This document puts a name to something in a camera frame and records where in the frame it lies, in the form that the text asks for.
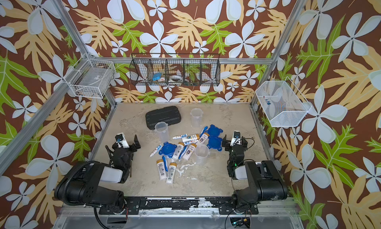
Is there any toothpaste tube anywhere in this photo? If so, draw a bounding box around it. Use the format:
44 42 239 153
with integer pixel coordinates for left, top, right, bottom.
184 140 198 146
173 134 188 141
150 145 163 157

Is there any blue toothbrush front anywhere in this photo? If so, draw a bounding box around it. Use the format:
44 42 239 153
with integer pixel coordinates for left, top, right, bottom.
162 155 168 172

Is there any blue lid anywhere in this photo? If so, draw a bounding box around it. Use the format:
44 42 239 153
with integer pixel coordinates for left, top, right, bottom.
207 136 223 151
206 125 223 137
159 142 177 158

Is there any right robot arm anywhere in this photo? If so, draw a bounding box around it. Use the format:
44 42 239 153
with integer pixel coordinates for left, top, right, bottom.
222 137 288 214

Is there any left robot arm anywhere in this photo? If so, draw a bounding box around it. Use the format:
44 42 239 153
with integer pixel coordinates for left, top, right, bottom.
54 133 141 214

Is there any blue toothbrush upper right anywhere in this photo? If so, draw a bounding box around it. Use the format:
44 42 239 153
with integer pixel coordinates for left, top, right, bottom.
200 126 208 136

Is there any white bottle upper horizontal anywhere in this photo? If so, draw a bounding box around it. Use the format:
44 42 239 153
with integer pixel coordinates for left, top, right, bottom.
182 134 200 143

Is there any white bottle purple label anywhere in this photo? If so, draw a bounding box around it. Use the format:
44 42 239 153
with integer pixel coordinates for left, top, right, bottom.
182 143 197 160

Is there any toothpaste tube top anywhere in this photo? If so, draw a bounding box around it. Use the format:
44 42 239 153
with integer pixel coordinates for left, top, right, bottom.
173 134 188 141

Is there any white bottle barcode middle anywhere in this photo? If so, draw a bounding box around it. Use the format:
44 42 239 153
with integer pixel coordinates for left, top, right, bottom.
172 142 185 160

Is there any black plastic tool case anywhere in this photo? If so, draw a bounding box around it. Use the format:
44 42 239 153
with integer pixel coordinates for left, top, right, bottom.
145 106 182 130

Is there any white mesh basket right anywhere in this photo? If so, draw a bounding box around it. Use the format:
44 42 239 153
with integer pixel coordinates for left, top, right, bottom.
256 78 312 128

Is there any blue tape roll in basket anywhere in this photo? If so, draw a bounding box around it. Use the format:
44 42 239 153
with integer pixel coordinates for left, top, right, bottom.
152 72 162 81

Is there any white tape roll in basket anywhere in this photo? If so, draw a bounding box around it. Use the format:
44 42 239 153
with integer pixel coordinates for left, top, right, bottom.
169 75 183 83

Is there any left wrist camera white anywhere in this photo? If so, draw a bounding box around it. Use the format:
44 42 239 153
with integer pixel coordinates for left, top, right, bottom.
115 132 130 149

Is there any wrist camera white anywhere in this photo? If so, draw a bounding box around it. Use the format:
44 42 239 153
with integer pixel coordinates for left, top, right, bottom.
115 132 130 149
230 131 242 146

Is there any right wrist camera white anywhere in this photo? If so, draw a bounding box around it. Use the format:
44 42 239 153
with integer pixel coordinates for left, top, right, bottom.
230 131 242 146

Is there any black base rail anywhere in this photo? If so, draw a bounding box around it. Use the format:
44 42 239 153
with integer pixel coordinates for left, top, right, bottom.
99 196 259 215

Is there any white wire basket left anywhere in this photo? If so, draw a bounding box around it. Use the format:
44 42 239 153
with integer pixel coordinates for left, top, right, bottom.
66 59 116 99

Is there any black wire basket back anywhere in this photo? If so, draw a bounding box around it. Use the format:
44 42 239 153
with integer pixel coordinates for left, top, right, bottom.
129 54 221 86

